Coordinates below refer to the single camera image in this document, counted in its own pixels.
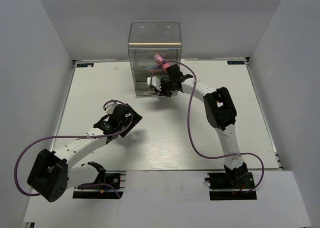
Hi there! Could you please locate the pink capped clip jar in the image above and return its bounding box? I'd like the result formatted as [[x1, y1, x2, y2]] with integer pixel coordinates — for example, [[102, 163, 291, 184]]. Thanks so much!
[[153, 53, 171, 70]]

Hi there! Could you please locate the clear plastic drawer organizer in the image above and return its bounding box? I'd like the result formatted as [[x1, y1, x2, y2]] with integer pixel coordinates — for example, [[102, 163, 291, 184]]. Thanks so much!
[[127, 20, 182, 97]]

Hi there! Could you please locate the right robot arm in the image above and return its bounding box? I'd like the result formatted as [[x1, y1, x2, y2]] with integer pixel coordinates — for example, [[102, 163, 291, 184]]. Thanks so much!
[[150, 61, 248, 188]]

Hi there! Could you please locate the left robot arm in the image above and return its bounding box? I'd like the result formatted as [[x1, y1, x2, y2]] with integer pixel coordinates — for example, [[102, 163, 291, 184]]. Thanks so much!
[[27, 102, 142, 202]]

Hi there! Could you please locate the right blue table label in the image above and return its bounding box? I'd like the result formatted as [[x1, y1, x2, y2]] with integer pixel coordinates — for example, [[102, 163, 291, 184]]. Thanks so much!
[[227, 60, 245, 65]]

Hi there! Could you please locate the blue table label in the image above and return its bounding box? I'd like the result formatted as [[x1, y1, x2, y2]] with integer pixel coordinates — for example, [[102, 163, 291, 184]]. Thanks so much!
[[76, 63, 94, 68], [227, 60, 245, 65]]

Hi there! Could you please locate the left blue table label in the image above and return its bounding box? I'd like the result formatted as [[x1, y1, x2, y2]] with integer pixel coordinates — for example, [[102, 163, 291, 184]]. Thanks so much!
[[76, 63, 94, 68]]

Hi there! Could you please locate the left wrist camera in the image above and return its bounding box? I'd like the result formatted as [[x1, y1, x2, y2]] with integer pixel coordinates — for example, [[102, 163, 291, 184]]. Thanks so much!
[[102, 101, 117, 114]]

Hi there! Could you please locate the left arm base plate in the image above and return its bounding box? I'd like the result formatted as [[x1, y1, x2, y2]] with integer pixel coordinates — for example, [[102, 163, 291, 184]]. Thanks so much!
[[72, 171, 126, 200]]

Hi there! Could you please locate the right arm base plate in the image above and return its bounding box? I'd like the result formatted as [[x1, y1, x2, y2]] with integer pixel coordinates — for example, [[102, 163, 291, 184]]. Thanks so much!
[[204, 172, 257, 201]]

